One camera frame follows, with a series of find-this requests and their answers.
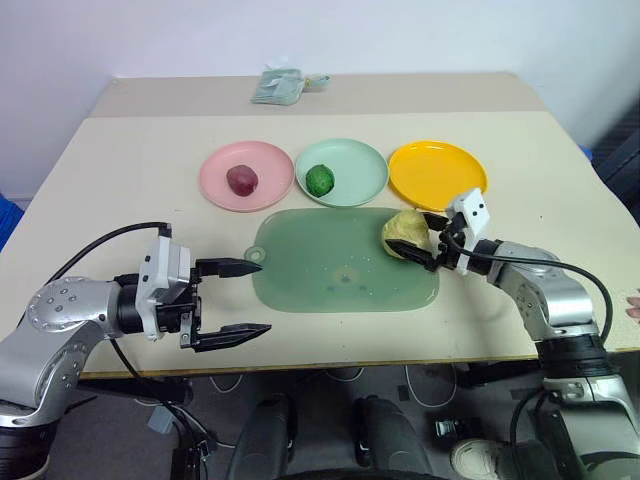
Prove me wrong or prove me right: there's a green lime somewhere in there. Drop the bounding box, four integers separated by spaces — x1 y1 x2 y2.
304 163 336 197

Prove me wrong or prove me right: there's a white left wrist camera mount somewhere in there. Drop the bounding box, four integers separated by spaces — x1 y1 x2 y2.
135 234 194 343

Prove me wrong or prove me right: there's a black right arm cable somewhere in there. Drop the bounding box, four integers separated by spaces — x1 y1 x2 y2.
446 232 615 354

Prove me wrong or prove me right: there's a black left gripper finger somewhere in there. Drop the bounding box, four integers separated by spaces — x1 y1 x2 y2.
191 323 273 354
194 256 264 280

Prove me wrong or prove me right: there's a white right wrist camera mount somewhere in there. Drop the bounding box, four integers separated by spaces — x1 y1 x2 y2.
445 188 491 277

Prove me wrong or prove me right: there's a black small device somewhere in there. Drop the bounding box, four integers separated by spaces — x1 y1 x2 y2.
432 418 482 445

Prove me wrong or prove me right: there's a crumpled green cloth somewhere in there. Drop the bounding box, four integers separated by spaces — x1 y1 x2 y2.
250 66 305 107

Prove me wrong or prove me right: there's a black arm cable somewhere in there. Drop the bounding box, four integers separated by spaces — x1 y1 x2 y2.
47 221 175 391
446 232 615 354

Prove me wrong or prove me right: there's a translucent green cutting mat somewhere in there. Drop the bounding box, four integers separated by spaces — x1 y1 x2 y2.
242 206 443 314

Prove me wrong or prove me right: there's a yellow round plate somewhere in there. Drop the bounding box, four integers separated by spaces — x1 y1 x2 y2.
387 140 489 213

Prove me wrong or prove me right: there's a white sneaker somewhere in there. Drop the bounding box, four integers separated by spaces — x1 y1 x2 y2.
449 438 507 480

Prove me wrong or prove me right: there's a pink round plate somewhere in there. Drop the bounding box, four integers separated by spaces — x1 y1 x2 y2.
198 140 295 214

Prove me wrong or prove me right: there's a yellow lumpy fruit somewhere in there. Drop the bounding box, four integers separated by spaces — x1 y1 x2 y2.
381 209 433 261

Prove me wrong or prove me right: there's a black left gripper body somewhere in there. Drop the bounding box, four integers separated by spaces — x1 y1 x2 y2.
155 259 205 351

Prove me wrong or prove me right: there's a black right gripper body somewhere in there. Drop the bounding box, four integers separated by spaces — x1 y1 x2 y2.
434 214 472 272

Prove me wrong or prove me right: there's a blue ribbed crate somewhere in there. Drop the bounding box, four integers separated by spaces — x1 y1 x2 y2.
0 191 27 247

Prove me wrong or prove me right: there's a white floor cable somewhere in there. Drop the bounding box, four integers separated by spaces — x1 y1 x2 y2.
402 364 457 409

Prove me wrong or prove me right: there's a light green round plate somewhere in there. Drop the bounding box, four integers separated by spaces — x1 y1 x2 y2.
294 137 390 209

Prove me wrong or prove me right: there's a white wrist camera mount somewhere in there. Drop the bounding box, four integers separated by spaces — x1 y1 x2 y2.
135 234 194 343
445 188 491 277

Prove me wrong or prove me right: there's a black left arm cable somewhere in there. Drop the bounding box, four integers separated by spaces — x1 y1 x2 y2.
47 221 175 391

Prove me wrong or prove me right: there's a grey small box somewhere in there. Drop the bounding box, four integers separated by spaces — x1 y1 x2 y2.
147 405 177 436

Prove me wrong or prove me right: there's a dark red plum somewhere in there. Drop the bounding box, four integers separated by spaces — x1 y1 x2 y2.
225 164 260 197

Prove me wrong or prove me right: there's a dark rounded shape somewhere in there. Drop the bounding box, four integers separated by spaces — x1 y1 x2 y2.
226 393 297 480
351 393 432 480

